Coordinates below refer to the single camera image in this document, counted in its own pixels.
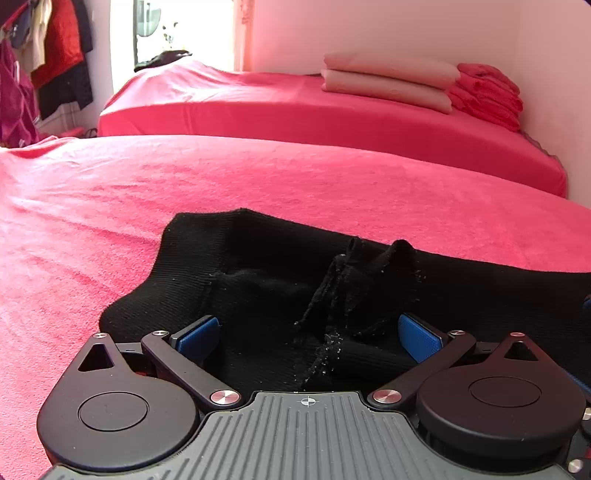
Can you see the stack of folded red blankets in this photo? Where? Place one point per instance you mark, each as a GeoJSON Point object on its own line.
{"type": "Point", "coordinates": [489, 94]}

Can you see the white hanging garment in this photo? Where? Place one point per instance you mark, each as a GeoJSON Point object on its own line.
{"type": "Point", "coordinates": [34, 46]}

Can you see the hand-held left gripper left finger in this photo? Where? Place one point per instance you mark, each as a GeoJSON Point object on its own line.
{"type": "Point", "coordinates": [198, 339]}

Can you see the magenta hanging garment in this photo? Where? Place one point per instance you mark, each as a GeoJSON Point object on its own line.
{"type": "Point", "coordinates": [14, 106]}

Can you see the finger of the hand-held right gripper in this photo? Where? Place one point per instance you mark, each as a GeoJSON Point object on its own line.
{"type": "Point", "coordinates": [582, 397]}

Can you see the black pants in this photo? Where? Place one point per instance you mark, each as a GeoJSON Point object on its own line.
{"type": "Point", "coordinates": [258, 286]}

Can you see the red bed blanket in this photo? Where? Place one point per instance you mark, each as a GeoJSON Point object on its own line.
{"type": "Point", "coordinates": [184, 184]}

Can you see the bed with red sheet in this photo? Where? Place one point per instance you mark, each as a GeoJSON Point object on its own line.
{"type": "Point", "coordinates": [277, 110]}

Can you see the red hanging jacket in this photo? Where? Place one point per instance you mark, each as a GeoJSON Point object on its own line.
{"type": "Point", "coordinates": [60, 41]}

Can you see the black hanging garment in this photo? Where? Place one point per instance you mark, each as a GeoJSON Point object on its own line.
{"type": "Point", "coordinates": [69, 87]}

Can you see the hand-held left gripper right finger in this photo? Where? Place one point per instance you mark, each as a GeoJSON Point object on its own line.
{"type": "Point", "coordinates": [418, 339]}

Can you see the black cloth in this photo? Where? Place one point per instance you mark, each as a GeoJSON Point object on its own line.
{"type": "Point", "coordinates": [161, 60]}

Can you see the pink curtain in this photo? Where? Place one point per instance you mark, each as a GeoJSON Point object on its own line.
{"type": "Point", "coordinates": [242, 32]}

